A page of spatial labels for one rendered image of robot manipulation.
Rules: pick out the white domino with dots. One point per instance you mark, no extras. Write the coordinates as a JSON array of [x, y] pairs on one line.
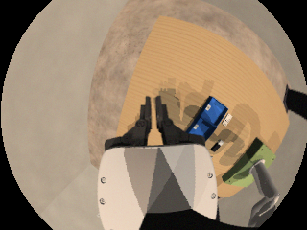
[[226, 119]]

